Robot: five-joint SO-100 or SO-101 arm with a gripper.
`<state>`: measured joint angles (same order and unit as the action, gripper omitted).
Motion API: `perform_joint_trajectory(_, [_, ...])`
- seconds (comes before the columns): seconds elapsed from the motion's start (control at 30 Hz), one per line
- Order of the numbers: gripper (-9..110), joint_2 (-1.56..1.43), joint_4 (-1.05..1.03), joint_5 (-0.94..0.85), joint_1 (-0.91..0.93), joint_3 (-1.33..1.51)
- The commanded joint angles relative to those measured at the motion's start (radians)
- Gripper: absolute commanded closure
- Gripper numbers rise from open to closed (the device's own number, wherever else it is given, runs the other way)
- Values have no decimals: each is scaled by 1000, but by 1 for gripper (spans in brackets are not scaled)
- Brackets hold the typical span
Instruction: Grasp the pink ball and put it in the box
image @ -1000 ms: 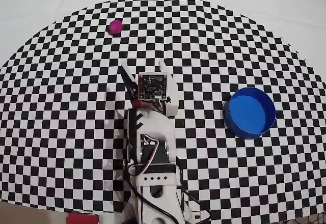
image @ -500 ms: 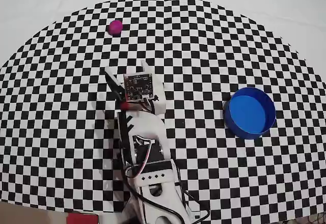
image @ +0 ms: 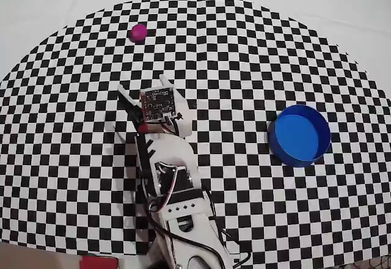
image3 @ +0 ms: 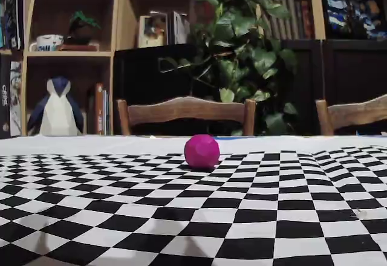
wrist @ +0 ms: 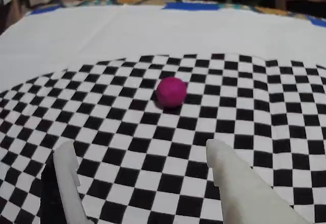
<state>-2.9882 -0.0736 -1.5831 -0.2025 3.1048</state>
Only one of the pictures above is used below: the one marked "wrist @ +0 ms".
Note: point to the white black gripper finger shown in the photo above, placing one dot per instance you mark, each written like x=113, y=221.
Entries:
x=67, y=183

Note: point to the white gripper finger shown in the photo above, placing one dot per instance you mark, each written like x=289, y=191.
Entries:
x=242, y=188

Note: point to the pink faceted ball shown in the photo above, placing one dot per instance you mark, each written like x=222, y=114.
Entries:
x=171, y=91

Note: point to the black white checkered cloth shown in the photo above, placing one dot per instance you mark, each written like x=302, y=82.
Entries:
x=163, y=43

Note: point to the blue tape strip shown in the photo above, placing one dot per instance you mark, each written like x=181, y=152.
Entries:
x=318, y=21
x=191, y=5
x=47, y=9

